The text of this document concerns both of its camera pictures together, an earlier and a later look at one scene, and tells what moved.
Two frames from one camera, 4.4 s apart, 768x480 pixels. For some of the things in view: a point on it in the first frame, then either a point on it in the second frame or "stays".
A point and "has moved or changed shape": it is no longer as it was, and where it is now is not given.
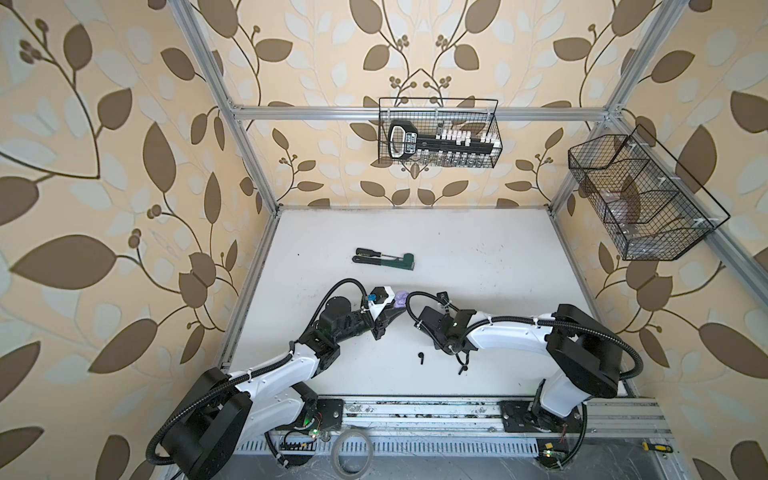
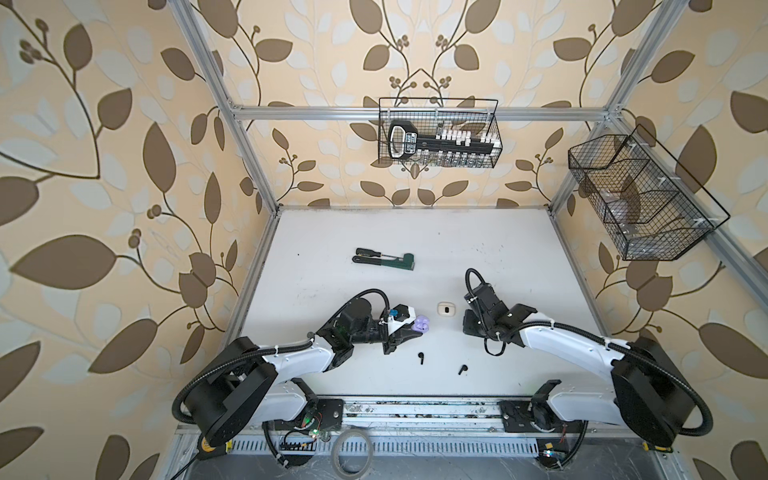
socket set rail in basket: (444, 148) stays
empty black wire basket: (646, 205) stays
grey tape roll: (335, 447) stays
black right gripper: (437, 344) → (467, 322)
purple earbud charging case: (400, 299) has moved or changed shape
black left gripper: (380, 325) → (391, 343)
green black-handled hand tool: (406, 261) stays
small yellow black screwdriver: (657, 447) stays
